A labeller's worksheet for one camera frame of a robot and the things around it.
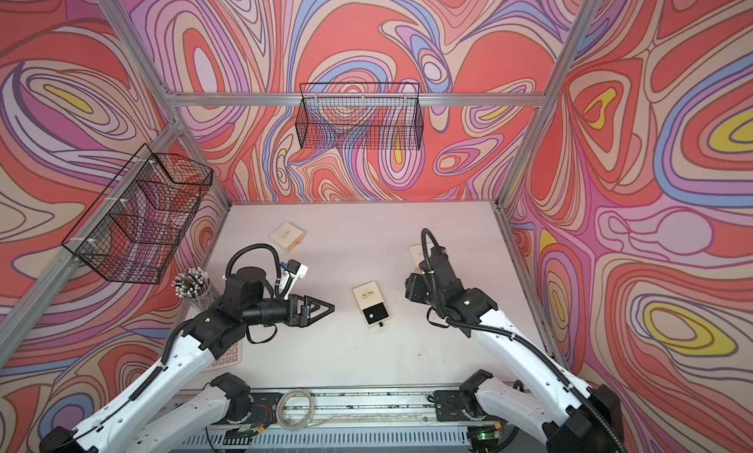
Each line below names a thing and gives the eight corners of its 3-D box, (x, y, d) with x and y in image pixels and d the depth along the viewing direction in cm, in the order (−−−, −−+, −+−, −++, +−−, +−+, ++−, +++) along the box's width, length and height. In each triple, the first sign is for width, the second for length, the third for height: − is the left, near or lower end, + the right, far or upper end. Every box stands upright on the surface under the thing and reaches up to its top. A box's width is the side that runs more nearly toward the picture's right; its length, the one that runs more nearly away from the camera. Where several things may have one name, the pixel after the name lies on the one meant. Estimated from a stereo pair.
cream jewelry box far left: (272, 240, 111) (269, 234, 108) (289, 227, 115) (287, 221, 112) (291, 254, 107) (289, 248, 104) (308, 240, 111) (306, 233, 108)
